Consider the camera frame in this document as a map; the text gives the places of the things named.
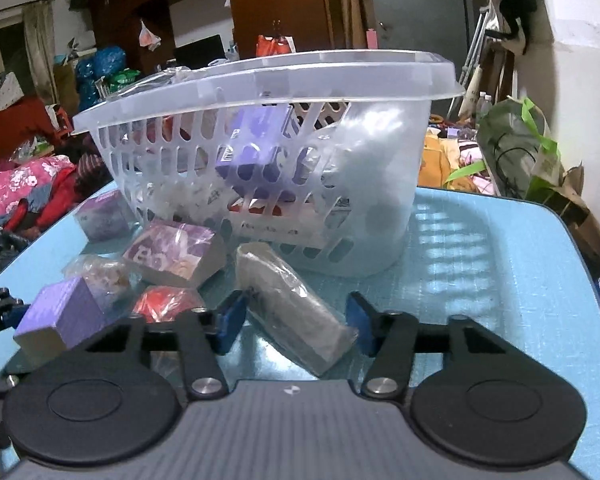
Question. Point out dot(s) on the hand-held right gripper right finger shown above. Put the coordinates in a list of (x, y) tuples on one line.
[(357, 322)]

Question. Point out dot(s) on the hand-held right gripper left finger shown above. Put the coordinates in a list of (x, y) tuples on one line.
[(230, 321)]

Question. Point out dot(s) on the dark grey bagged packet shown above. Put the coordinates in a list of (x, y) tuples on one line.
[(295, 310)]

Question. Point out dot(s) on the bagged red box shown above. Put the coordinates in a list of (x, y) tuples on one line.
[(167, 304), (150, 136)]

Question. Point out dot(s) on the bagged purple printed box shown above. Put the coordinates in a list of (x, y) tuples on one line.
[(177, 252)]

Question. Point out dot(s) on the clear bag with tan contents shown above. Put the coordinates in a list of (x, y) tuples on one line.
[(100, 275)]

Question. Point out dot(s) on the white plastic basket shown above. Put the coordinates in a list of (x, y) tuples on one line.
[(380, 225)]

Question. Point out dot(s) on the red white snack packet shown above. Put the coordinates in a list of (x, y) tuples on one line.
[(275, 222)]

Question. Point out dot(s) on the purple barcode box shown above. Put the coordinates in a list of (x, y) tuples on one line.
[(260, 170)]

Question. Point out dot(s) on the bagged white roll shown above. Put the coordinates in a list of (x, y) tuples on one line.
[(365, 160)]

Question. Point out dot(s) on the pink floral blanket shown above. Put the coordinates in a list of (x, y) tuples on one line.
[(15, 187)]

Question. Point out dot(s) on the yellow cloth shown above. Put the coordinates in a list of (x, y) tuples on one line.
[(435, 165)]

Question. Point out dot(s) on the green plastic bag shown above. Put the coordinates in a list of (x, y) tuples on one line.
[(515, 145)]

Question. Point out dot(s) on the brown paper bag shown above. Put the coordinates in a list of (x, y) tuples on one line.
[(585, 220)]

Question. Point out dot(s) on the blue plastic bag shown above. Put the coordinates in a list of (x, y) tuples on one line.
[(105, 72)]

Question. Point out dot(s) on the window curtain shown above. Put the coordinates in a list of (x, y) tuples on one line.
[(35, 45)]

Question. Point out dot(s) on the black television screen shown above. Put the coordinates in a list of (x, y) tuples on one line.
[(200, 51)]

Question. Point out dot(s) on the orange white plastic bag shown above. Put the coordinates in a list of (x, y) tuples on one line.
[(275, 45)]

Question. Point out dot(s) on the white hanging plastic bag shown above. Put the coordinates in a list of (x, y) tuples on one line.
[(149, 35)]

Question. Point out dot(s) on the metal crutch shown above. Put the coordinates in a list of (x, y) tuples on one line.
[(475, 45)]

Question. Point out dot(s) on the grey metal door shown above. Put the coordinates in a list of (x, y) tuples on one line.
[(415, 15)]

